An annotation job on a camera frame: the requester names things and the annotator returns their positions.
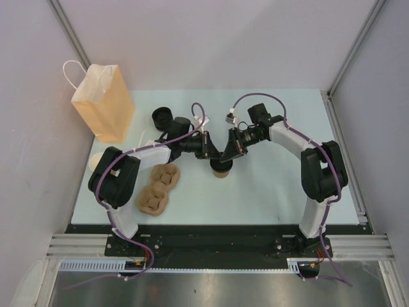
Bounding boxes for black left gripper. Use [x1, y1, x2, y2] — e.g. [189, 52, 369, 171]
[180, 131, 222, 160]

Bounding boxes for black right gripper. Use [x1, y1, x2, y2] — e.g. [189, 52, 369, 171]
[220, 127, 265, 163]

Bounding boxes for black plastic cup lid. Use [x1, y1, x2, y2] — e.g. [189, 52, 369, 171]
[210, 159, 233, 173]

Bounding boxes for brown paper coffee cup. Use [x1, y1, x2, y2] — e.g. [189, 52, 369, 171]
[213, 170, 229, 178]

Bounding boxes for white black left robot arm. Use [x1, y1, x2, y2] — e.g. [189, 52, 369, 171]
[88, 107, 220, 256]

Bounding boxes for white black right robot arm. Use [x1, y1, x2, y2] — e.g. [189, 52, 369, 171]
[220, 104, 348, 256]

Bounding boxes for stack of black cup lids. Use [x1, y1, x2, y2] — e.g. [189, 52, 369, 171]
[151, 107, 173, 132]

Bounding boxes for brown pulp cup carrier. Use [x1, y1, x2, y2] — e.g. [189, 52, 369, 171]
[135, 163, 180, 216]

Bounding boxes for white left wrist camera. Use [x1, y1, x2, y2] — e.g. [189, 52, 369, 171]
[196, 115, 210, 129]

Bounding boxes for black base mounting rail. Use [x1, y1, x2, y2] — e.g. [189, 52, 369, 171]
[65, 224, 333, 270]

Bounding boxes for right aluminium frame post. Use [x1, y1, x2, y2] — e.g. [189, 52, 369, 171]
[328, 0, 389, 97]

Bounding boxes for aluminium frame post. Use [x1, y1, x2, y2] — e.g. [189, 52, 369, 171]
[328, 0, 389, 97]
[47, 0, 91, 68]

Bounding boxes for brown paper bag white handles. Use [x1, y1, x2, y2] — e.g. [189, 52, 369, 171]
[64, 60, 135, 144]

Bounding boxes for white slotted cable duct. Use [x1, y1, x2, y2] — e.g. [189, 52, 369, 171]
[59, 258, 320, 278]

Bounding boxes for left aluminium frame post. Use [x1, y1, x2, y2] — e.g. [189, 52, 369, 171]
[47, 0, 91, 68]

